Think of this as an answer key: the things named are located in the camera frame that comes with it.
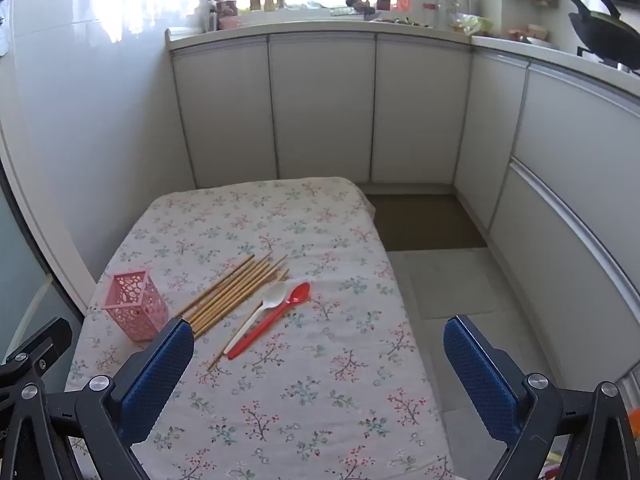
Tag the red plastic spoon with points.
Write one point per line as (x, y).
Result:
(298, 294)

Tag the floral tablecloth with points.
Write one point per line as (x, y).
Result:
(300, 385)

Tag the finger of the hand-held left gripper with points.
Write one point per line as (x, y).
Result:
(42, 347)

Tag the pink perforated utensil holder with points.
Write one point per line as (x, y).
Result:
(135, 310)

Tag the white kitchen countertop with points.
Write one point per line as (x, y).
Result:
(310, 26)

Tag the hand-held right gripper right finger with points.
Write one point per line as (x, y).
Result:
(480, 385)

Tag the black frying pan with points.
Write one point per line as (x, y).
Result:
(600, 27)

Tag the floral mug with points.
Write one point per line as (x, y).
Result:
(227, 8)

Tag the white plastic spoon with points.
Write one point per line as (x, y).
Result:
(274, 296)

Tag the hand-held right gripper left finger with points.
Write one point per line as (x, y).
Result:
(155, 385)

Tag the bundle of wooden chopsticks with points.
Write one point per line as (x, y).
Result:
(235, 290)

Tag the white cabinet door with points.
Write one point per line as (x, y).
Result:
(225, 115)
(420, 110)
(322, 110)
(487, 135)

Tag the bag of green vegetables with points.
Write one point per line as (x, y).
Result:
(472, 24)

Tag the white framed glass door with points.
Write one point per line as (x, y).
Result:
(20, 270)

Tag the dark cloth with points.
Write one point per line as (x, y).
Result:
(356, 2)

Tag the white cabinet drawer front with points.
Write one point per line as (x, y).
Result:
(580, 150)
(560, 270)

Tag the clear plastic bottle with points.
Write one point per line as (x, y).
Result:
(462, 7)

